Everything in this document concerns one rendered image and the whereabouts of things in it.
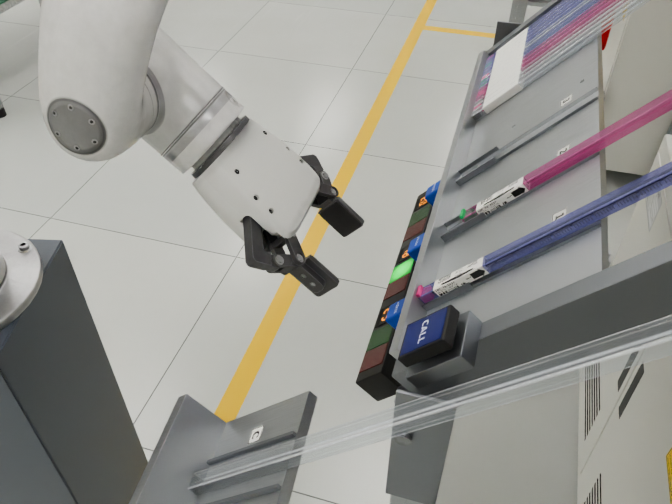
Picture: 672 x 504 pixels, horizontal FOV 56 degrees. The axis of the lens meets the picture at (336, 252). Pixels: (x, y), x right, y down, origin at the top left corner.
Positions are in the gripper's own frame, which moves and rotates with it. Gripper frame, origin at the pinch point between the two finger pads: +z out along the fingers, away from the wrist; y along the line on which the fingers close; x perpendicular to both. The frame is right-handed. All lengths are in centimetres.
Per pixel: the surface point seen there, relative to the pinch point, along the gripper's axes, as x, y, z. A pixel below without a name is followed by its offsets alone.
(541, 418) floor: -33, -42, 77
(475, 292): 9.7, 2.0, 10.2
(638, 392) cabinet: 2, -20, 52
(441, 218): 3.5, -12.6, 8.9
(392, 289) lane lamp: -5.1, -7.5, 11.1
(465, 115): 3.5, -35.7, 8.1
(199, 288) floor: -93, -57, 11
